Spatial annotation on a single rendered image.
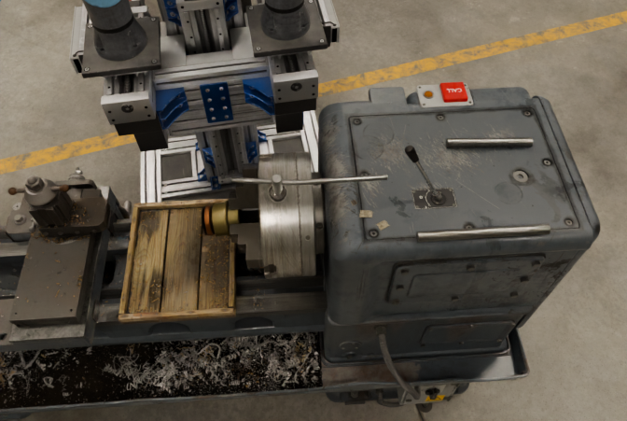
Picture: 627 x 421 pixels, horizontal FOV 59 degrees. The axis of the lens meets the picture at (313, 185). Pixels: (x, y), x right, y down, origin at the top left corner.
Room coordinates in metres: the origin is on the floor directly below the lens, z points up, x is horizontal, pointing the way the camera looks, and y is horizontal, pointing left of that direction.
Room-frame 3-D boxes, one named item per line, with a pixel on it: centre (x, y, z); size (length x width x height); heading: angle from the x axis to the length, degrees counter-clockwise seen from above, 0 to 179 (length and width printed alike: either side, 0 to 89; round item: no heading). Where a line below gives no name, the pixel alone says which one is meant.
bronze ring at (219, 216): (0.74, 0.23, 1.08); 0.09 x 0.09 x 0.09; 4
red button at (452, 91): (1.01, -0.36, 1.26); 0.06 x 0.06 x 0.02; 4
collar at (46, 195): (0.79, 0.69, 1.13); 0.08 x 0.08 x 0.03
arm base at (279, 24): (1.39, 0.09, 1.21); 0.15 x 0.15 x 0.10
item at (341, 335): (0.80, -0.32, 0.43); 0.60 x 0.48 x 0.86; 94
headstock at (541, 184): (0.80, -0.32, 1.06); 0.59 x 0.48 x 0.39; 94
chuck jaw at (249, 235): (0.66, 0.15, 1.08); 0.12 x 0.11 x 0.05; 4
